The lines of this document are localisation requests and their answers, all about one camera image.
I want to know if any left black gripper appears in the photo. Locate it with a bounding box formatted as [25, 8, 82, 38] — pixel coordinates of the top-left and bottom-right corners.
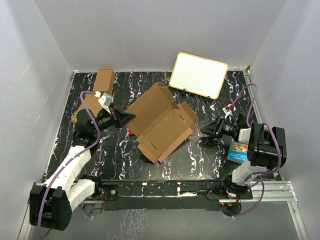
[91, 103, 136, 136]

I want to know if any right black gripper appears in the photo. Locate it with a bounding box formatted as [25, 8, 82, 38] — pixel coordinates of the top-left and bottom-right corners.
[200, 114, 239, 138]

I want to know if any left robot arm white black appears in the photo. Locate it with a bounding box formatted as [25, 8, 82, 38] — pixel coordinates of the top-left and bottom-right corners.
[29, 106, 136, 231]

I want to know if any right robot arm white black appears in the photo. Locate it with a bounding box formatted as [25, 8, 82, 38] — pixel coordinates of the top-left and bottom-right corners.
[200, 113, 287, 199]

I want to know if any flat cardboard box stack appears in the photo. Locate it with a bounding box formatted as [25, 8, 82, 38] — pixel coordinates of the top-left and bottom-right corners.
[70, 94, 105, 124]

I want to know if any folded cardboard box upright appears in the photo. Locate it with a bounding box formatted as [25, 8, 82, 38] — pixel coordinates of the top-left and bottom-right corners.
[93, 68, 115, 95]

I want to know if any blue treehouse book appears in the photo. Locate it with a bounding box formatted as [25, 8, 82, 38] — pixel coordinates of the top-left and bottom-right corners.
[227, 138, 248, 164]

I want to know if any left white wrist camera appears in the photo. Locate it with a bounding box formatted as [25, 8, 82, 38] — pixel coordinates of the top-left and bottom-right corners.
[94, 91, 114, 113]

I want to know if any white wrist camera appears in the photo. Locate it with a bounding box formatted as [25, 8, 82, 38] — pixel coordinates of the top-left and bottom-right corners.
[94, 91, 114, 113]
[222, 104, 233, 122]

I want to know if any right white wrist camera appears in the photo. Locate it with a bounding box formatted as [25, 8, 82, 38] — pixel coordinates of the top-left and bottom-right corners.
[222, 104, 233, 122]

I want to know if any small whiteboard with wooden frame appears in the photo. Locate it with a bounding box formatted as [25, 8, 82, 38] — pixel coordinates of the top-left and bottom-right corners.
[169, 52, 229, 100]

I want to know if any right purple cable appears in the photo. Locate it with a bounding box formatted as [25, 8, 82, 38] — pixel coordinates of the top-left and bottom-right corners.
[231, 83, 282, 221]

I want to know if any purple cable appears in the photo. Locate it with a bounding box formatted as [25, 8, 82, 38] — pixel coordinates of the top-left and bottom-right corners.
[37, 90, 102, 238]
[231, 83, 282, 221]

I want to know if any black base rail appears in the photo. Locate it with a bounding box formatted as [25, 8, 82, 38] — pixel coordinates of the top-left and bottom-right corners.
[83, 179, 253, 211]

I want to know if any aluminium frame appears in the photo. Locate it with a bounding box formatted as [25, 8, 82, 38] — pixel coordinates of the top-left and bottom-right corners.
[17, 181, 310, 240]

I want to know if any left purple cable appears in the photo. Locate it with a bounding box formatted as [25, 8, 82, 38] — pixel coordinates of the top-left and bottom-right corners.
[37, 90, 102, 238]

